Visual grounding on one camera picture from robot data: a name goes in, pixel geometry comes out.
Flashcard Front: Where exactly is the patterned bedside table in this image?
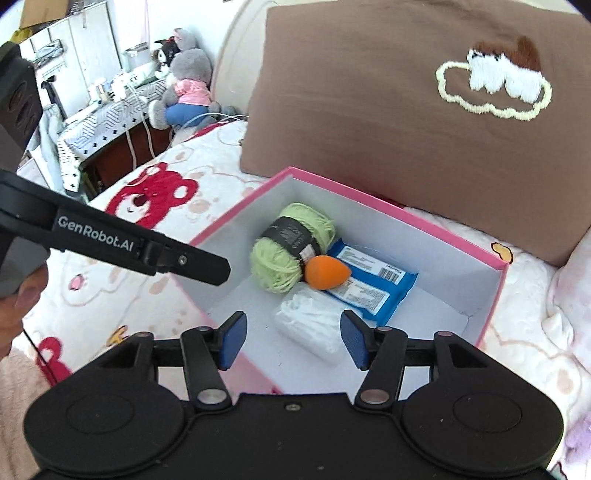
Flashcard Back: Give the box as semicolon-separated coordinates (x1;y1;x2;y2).
57;79;167;193

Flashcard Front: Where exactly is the white charging cable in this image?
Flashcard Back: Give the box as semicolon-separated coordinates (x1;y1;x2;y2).
119;78;250;172

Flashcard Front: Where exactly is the blue wet wipes pack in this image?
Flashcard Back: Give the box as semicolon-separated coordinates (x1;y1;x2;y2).
327;239;418;327

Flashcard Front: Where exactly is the clear box of floss picks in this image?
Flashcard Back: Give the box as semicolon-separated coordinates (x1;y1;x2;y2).
273;283;349;365

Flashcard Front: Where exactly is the beige bed headboard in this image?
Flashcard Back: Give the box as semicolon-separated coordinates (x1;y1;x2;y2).
211;1;279;114

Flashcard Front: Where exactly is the pink fuzzy sleeve forearm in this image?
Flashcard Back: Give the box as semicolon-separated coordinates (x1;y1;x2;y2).
0;349;49;480

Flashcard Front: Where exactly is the brown embroidered pillow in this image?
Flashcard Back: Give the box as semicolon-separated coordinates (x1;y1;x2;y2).
240;1;590;267

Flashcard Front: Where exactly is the orange makeup sponge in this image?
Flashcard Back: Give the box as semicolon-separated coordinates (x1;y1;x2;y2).
304;255;352;290

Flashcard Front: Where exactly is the pink checkered cartoon pillow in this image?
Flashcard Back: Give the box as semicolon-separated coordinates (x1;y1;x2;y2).
542;231;591;372

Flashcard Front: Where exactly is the person's left hand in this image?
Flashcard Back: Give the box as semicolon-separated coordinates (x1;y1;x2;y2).
0;263;48;359

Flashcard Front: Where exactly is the grey plush rabbit toy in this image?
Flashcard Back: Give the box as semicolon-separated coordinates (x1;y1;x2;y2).
148;28;238;130

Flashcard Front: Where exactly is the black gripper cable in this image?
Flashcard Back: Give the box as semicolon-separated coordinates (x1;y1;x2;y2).
20;322;59;386

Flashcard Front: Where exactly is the green yarn ball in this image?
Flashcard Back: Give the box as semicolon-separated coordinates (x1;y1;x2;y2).
249;203;337;294

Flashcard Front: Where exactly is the black white plush toy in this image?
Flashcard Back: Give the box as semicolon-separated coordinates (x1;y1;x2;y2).
152;37;180;79

